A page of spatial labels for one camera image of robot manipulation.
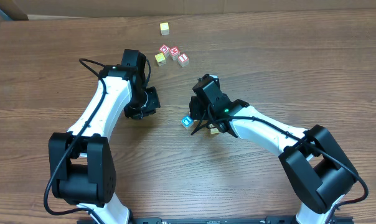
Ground red letter I block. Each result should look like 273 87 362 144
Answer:
177 54 189 67

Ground blue edged wooden block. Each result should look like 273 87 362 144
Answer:
181 115 194 129

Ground yellow block near red blocks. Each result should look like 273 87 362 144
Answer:
154 52 166 67

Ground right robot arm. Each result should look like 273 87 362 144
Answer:
189 74 359 223

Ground red letter M block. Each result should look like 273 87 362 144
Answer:
169 47 181 60

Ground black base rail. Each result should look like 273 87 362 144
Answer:
76 215 355 224

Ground green letter B block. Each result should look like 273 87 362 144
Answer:
209 124 220 134

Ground red letter O block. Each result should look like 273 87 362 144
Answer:
159 44 170 58

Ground cardboard box back edge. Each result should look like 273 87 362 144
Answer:
0 0 376 20

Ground far yellow wooden block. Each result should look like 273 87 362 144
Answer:
159 22 170 35

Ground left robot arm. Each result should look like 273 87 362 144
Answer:
44 49 161 223

